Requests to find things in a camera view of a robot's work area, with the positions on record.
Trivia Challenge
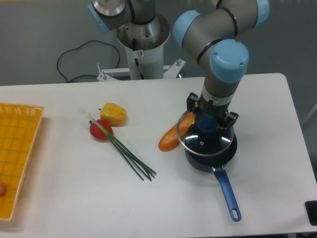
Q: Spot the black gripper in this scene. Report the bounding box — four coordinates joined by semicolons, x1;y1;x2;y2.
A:
186;92;239;128

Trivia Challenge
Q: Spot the glass lid blue knob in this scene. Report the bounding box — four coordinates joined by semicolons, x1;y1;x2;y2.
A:
176;111;234;157

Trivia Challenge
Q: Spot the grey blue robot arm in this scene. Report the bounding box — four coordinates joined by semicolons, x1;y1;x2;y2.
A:
88;0;270;128

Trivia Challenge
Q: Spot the toy baguette bread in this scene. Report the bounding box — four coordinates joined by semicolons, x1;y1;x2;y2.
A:
158;112;195;152

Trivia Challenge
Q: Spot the green onion stalk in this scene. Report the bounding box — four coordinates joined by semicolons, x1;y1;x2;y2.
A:
85;113;157;181

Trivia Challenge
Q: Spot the yellow toy bell pepper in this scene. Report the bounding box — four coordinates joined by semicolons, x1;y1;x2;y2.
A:
100;103;127;126

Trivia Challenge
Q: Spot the black object at table edge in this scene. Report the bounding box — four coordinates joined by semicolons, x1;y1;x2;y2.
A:
305;200;317;226

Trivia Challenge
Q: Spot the yellow plastic basket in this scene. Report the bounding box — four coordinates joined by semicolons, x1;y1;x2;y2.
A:
0;103;45;221

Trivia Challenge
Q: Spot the blue saucepan with handle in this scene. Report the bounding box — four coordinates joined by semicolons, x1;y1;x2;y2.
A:
185;134;242;222

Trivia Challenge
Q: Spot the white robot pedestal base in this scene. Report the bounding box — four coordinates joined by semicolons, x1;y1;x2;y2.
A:
97;13;186;81

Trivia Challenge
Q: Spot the black cable on floor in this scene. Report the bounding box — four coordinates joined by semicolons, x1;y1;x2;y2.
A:
56;40;121;83

